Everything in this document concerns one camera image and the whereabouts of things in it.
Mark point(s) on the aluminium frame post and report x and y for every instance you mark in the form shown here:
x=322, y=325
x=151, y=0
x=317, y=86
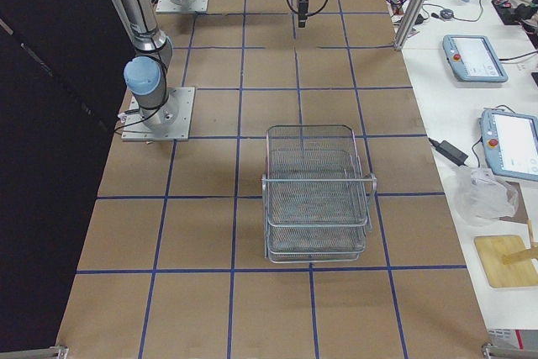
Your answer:
x=416, y=1

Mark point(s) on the metal wire mesh shelf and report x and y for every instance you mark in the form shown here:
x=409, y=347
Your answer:
x=315, y=196

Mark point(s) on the wooden board stand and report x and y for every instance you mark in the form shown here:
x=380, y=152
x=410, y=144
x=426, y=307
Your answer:
x=507, y=261

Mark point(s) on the clear plastic bag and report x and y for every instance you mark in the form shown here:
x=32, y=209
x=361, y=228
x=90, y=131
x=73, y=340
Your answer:
x=480, y=197

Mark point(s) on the teach pendant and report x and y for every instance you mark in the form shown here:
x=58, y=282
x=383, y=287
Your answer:
x=472, y=59
x=510, y=143

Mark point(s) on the round grey puck device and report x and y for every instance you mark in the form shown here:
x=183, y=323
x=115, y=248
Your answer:
x=446, y=14

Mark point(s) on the black power adapter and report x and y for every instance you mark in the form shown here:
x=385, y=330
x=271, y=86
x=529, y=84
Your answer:
x=450, y=152

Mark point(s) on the near teach pendant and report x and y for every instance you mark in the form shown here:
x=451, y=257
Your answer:
x=510, y=143

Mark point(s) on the far teach pendant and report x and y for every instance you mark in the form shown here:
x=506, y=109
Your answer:
x=472, y=59

